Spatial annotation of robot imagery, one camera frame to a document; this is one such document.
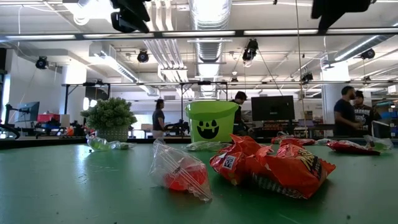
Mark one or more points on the black workstation frame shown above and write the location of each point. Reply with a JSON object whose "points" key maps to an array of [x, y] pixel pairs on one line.
{"points": [[66, 99]]}

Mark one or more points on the orange Reese's pack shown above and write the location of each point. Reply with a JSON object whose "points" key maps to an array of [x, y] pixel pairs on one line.
{"points": [[295, 174]]}

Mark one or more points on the black background monitor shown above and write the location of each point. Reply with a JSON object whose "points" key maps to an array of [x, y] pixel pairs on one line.
{"points": [[273, 108]]}

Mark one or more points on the black ceiling spotlight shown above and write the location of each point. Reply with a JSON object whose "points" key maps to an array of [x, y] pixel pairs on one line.
{"points": [[368, 54], [307, 77], [143, 57], [250, 51], [42, 63]]}

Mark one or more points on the clear bag green candy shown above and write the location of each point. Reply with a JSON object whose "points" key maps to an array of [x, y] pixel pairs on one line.
{"points": [[98, 144], [381, 144], [126, 145], [323, 142], [202, 146], [223, 145]]}

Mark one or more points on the lime green pumpkin-face bucket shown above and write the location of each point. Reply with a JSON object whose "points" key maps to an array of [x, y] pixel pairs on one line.
{"points": [[211, 118]]}

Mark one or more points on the white ceiling duct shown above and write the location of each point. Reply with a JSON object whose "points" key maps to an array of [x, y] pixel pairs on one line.
{"points": [[93, 9]]}

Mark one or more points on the red storage bin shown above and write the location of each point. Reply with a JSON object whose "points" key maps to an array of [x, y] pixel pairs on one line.
{"points": [[46, 117]]}

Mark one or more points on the red white candy pack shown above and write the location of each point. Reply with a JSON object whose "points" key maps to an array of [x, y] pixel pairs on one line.
{"points": [[306, 142]]}

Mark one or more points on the red Skittles pack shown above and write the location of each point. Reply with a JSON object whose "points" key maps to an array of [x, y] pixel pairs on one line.
{"points": [[281, 140], [351, 147]]}

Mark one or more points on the person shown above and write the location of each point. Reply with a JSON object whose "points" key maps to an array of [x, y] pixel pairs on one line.
{"points": [[343, 115], [158, 119], [365, 115], [242, 96]]}

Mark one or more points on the green felt mat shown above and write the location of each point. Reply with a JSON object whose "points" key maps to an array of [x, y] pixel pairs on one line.
{"points": [[62, 193]]}

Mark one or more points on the red pack with QR label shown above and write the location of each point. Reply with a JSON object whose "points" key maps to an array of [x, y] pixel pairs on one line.
{"points": [[230, 165]]}

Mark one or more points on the grey background monitor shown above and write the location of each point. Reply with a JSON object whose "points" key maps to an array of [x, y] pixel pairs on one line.
{"points": [[29, 111]]}

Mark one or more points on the black overhead frame beam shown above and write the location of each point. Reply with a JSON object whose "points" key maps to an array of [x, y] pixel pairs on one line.
{"points": [[157, 34]]}

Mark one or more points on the silver ventilation duct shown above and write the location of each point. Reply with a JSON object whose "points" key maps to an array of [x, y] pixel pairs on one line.
{"points": [[210, 49]]}

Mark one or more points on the clear bag red candy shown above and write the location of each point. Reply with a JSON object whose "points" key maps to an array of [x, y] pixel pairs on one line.
{"points": [[183, 177]]}

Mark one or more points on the pale green potted plant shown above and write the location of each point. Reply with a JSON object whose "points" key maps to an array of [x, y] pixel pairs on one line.
{"points": [[109, 115]]}

